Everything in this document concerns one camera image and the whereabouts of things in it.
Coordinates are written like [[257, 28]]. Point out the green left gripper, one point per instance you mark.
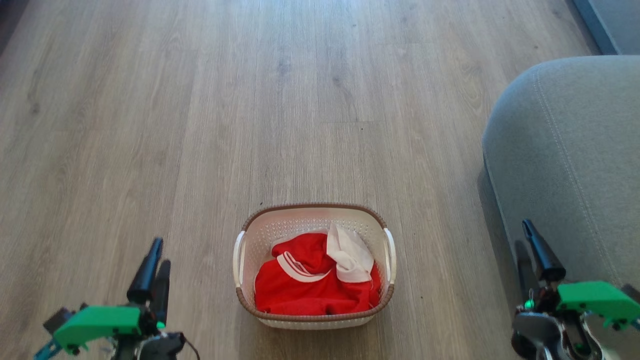
[[100, 322]]

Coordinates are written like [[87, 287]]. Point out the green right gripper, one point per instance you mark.
[[595, 297]]

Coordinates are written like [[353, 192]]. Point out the grey fabric sofa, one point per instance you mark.
[[575, 150]]

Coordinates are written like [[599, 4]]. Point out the grey blue rug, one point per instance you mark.
[[617, 22]]

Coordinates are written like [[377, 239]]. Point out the white perforated plastic laundry basket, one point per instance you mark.
[[300, 220]]

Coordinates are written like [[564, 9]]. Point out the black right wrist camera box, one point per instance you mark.
[[633, 291]]

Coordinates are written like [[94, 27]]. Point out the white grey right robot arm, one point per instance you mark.
[[537, 332]]

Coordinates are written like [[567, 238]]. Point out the red garment with white sleeve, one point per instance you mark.
[[350, 260]]

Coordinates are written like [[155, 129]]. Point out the red garment with striped trim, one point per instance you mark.
[[300, 296]]

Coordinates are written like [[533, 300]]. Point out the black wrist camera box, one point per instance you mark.
[[633, 291], [59, 320]]

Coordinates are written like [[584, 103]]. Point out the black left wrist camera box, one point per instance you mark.
[[59, 320]]

